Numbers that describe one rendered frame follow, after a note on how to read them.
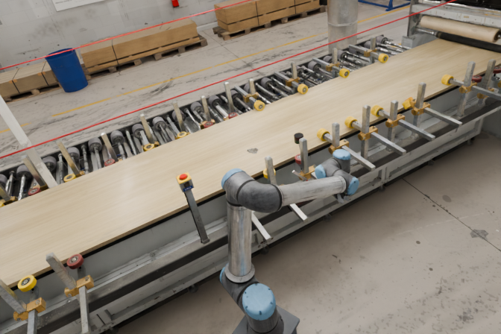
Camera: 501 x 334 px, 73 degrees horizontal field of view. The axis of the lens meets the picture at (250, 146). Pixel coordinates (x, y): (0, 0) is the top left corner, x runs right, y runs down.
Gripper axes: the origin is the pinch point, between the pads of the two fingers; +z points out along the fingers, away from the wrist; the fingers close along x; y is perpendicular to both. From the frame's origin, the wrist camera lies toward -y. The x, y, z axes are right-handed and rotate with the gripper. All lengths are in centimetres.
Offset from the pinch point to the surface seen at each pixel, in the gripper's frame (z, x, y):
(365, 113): -31, 44, -29
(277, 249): 81, -25, -52
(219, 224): 19, -66, -46
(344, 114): -10, 57, -67
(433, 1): -50, 228, -136
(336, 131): -27.6, 19.9, -28.2
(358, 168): 11.6, 38.3, -28.1
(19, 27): -46, -233, -758
